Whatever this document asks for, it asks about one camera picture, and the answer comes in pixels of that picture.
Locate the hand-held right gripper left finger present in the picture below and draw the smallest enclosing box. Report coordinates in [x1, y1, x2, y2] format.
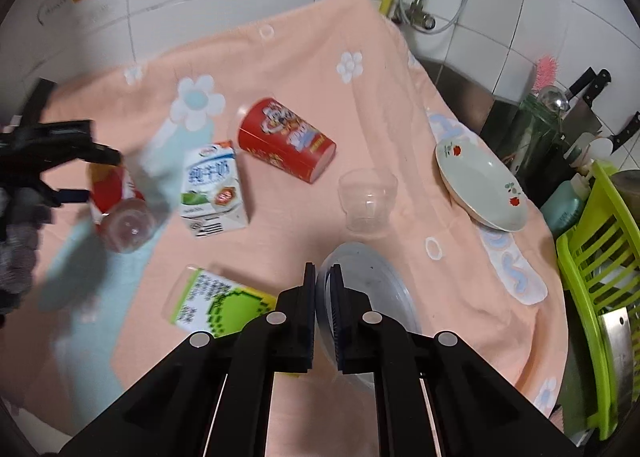
[57, 262, 317, 457]

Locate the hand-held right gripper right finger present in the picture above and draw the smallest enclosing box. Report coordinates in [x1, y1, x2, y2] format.
[327, 263, 587, 457]

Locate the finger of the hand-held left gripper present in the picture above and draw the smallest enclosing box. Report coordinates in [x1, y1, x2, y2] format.
[44, 120, 124, 170]
[35, 177, 95, 209]

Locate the red orange label plastic bottle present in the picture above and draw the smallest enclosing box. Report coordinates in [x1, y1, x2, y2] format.
[89, 157, 158, 254]

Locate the person's left hand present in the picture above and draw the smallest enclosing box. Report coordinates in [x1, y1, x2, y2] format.
[0, 186, 54, 319]

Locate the green white drink carton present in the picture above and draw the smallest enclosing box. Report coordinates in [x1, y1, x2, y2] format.
[164, 266, 279, 341]

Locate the clear plastic cup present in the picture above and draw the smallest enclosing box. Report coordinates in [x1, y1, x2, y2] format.
[337, 168, 399, 233]

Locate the white green milk carton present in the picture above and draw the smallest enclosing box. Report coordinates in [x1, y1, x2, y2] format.
[179, 140, 249, 239]

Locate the red snack cup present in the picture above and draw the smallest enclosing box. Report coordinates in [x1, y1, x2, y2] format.
[236, 97, 337, 185]

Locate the white plate flower print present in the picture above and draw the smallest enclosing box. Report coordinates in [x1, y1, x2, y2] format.
[434, 138, 528, 232]

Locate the peach floral towel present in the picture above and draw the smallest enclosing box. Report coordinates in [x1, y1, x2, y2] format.
[20, 0, 568, 438]

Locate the teal dish soap bottle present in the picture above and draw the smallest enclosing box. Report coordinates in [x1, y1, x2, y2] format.
[540, 172, 594, 238]

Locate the green plastic dish rack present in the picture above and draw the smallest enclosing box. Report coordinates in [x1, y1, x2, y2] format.
[556, 160, 640, 440]

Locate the metal ladle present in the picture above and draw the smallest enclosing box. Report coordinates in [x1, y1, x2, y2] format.
[537, 86, 571, 111]

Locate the metal faucet valve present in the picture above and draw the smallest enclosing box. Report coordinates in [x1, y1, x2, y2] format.
[392, 2, 437, 32]

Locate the metal pot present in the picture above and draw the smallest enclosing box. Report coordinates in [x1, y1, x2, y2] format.
[611, 168, 640, 200]

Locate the pink brush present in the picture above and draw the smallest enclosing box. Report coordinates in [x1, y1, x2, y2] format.
[531, 54, 559, 93]

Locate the cleaver with wooden handle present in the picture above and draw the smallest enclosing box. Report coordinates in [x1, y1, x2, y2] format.
[597, 306, 640, 410]

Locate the black handled cleaver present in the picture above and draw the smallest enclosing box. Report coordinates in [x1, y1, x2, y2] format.
[559, 69, 612, 149]

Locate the black handled knife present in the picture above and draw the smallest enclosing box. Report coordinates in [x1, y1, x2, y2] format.
[606, 110, 640, 156]
[567, 67, 597, 99]

